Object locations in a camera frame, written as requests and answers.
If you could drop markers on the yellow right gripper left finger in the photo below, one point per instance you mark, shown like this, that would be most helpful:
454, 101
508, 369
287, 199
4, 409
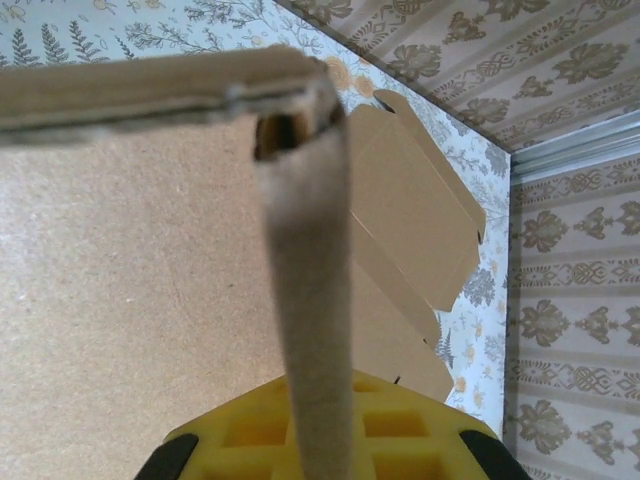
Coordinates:
240, 440

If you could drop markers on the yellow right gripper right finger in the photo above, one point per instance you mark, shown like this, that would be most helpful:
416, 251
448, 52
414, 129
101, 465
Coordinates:
415, 440

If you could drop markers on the aluminium corner post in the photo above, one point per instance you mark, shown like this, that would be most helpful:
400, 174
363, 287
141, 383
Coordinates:
575, 155

